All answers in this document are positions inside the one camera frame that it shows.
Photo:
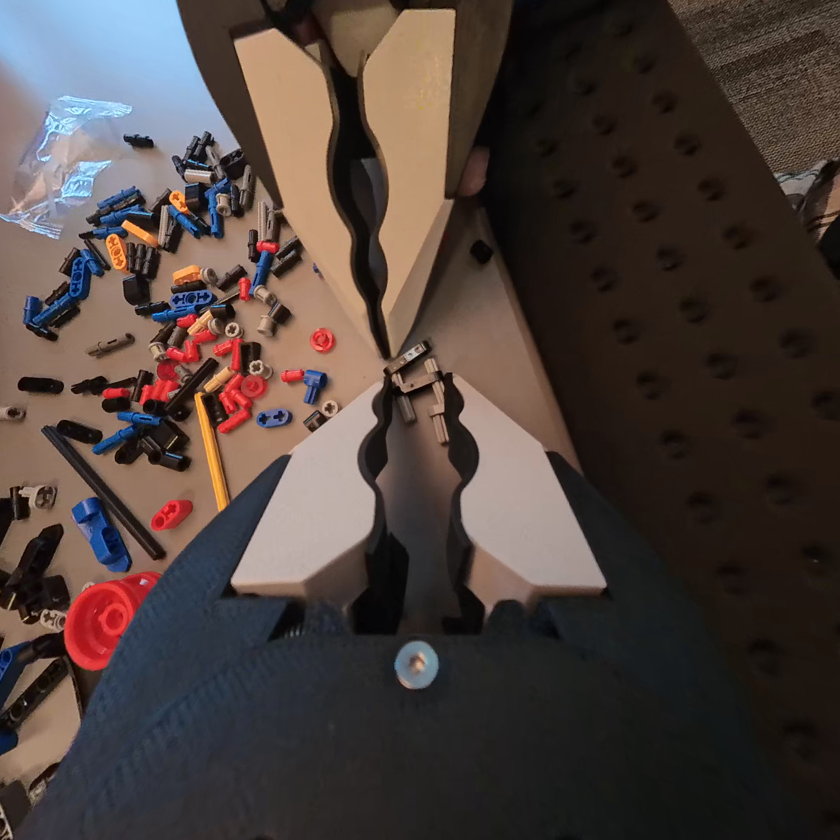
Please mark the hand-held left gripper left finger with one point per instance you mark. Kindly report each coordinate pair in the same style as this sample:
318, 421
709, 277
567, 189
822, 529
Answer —
302, 525

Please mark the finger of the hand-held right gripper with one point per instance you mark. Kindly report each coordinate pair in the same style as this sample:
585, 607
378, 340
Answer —
420, 131
289, 131

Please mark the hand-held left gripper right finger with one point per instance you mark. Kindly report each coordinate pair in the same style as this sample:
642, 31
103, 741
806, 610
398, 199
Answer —
531, 525

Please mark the grey pin assembly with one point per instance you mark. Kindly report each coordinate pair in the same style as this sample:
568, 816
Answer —
438, 407

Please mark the dark thin beam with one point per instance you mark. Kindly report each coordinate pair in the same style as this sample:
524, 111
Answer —
410, 355

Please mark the person's right hand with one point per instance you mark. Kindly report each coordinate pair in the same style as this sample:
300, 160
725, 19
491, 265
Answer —
476, 170

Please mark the black connector with grey pin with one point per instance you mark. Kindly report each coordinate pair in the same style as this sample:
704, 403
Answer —
313, 420

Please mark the blue thin oval beam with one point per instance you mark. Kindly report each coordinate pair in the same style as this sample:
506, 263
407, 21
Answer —
274, 418

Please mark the yellow axle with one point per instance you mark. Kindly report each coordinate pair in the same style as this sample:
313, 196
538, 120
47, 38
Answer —
211, 453

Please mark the red oval connector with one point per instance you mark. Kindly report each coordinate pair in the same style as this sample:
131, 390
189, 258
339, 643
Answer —
172, 515

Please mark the small black connector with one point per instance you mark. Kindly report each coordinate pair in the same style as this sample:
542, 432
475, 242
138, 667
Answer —
482, 252

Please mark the blue angle connector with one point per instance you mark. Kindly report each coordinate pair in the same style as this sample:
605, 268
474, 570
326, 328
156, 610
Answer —
316, 380

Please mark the black short pin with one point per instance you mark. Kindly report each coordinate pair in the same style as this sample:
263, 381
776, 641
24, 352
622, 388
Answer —
139, 139

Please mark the red round plate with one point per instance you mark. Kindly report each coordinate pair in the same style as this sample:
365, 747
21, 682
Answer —
322, 340

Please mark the pile of small building pieces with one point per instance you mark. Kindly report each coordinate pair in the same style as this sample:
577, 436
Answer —
190, 298

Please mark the blue curved panel piece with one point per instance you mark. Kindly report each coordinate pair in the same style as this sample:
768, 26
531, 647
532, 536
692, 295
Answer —
98, 531

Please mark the black dimpled panel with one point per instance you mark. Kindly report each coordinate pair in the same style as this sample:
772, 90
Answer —
689, 394

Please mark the long black axle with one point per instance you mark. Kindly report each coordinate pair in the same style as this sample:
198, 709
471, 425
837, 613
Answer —
98, 489

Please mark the red wheel hub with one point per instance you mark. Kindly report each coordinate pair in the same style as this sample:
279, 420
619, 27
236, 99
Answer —
98, 623

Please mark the clear empty plastic bag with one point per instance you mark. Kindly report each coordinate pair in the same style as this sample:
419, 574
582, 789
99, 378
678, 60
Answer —
59, 151

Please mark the black oval beam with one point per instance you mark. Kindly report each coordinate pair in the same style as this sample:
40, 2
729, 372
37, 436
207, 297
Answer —
79, 431
40, 385

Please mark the dark grey long pin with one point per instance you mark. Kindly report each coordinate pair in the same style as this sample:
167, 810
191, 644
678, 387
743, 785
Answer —
110, 344

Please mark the pile of large black beams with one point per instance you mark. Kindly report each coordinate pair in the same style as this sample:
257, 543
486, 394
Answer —
33, 571

